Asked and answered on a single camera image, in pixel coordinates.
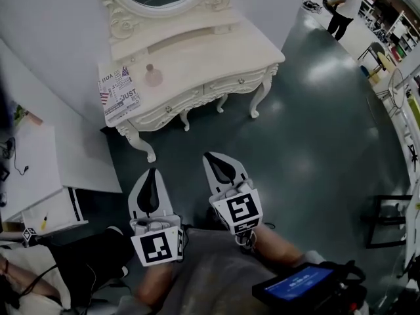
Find person's left forearm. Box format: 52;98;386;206
136;261;175;307

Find black metal frame stool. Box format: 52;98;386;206
360;194;415;250

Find thin black cable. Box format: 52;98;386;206
6;137;30;177

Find white storage shelves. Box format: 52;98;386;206
359;0;420;62

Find white sheet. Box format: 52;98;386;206
2;125;64;223

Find black white printed box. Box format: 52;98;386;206
97;60;142;126

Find round wire chair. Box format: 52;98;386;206
376;67;407;112

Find person's grey shirt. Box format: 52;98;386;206
119;227;282;315

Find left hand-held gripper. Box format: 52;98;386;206
128;168;186;268

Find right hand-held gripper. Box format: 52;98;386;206
202;151;264;236

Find right hand-held gripper cable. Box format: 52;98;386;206
235;230;259;255

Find white dressing table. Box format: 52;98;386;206
97;0;286;163

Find black chest device blue screen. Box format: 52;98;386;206
251;260;369;315

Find black chair yellow seat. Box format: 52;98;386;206
357;41;395;79

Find small printed cube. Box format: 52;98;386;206
22;227;37;247

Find person's right forearm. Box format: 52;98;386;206
251;223;306;269

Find oval mirror white ornate frame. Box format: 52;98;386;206
98;0;232;44

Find white side desk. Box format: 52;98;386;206
0;37;123;233

